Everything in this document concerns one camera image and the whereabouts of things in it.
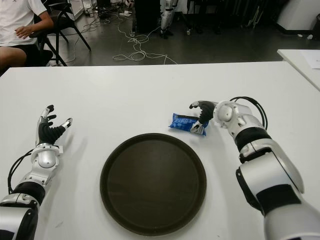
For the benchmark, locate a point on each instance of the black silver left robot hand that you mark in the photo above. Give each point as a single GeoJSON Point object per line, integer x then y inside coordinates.
{"type": "Point", "coordinates": [46, 132]}

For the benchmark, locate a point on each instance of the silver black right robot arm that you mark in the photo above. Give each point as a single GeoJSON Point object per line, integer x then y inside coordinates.
{"type": "Point", "coordinates": [265, 172]}

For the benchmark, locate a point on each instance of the blue Oreo packet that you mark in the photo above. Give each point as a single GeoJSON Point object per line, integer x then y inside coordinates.
{"type": "Point", "coordinates": [181, 123]}

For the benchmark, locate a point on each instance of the white paper sheet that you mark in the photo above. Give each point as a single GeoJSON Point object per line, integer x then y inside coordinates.
{"type": "Point", "coordinates": [313, 58]}

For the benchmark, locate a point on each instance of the white side table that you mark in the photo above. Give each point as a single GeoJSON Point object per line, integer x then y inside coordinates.
{"type": "Point", "coordinates": [297, 62]}

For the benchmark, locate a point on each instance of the black cabinet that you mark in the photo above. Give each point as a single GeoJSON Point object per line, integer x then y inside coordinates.
{"type": "Point", "coordinates": [147, 15]}

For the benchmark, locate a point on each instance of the white curved machine housing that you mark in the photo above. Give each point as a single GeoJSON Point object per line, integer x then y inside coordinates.
{"type": "Point", "coordinates": [297, 15]}

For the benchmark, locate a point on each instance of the seated person in white shirt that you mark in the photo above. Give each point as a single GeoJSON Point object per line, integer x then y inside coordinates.
{"type": "Point", "coordinates": [15, 20]}

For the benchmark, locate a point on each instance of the round dark brown tray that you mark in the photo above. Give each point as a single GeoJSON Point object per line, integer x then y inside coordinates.
{"type": "Point", "coordinates": [152, 185]}

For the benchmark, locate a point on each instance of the silver humanoid robot legs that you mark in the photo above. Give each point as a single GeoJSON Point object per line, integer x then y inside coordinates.
{"type": "Point", "coordinates": [165, 20]}

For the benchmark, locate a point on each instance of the black folding chair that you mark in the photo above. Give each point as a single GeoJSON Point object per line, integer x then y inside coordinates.
{"type": "Point", "coordinates": [62, 22]}

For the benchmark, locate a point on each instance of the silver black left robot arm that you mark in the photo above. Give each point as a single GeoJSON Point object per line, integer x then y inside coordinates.
{"type": "Point", "coordinates": [46, 157]}

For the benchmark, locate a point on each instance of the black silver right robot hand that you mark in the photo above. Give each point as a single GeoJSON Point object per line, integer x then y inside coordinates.
{"type": "Point", "coordinates": [206, 110]}

